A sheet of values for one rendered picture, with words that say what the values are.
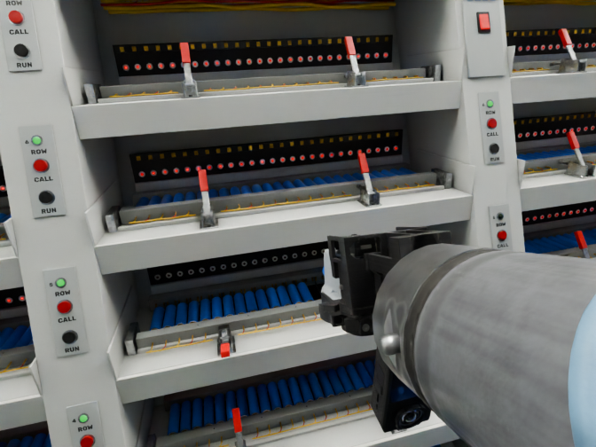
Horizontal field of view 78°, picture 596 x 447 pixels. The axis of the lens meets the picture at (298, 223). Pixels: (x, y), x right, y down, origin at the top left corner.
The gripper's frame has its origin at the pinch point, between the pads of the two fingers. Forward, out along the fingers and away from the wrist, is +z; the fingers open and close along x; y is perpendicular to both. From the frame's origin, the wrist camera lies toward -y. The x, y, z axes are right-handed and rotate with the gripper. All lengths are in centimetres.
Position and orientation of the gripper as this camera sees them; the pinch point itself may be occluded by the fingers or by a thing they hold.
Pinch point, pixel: (344, 290)
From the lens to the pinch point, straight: 43.8
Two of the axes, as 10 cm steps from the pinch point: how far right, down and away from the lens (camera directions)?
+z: -1.8, 0.0, 9.8
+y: -1.2, -9.9, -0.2
